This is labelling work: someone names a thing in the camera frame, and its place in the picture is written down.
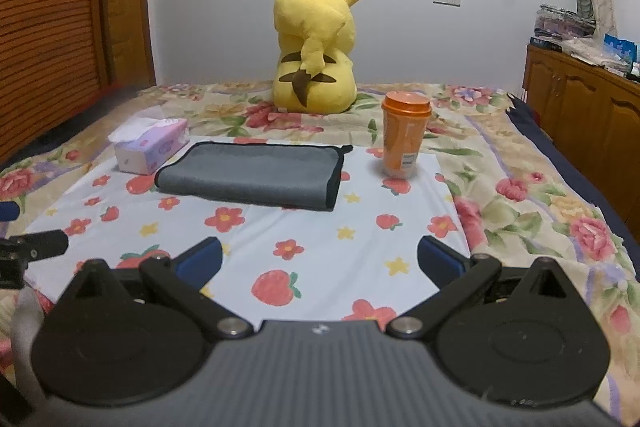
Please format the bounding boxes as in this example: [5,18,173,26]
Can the purple and grey towel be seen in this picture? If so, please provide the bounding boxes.
[154,141,352,211]

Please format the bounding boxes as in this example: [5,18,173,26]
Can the white fruit print cloth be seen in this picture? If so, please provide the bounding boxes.
[26,147,469,324]

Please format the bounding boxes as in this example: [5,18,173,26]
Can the floral bed sheet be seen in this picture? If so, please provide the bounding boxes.
[1,82,639,425]

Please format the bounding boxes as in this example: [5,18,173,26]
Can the purple tissue box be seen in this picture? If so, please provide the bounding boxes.
[108,117,190,176]

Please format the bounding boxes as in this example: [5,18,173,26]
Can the orange lidded cup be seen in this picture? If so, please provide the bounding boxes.
[382,91,432,179]

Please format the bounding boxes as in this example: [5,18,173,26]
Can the wooden slatted headboard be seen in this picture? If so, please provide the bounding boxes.
[1,0,110,159]

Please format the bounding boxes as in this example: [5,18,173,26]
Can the wooden sideboard cabinet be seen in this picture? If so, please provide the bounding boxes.
[523,44,639,235]

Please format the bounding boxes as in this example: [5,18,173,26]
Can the yellow Pikachu plush toy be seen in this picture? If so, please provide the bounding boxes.
[272,0,359,115]

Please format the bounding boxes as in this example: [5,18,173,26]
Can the folded clothes pile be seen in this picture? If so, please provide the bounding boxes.
[529,4,596,53]

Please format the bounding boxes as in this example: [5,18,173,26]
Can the blue picture card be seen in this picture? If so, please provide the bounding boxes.
[603,34,638,70]

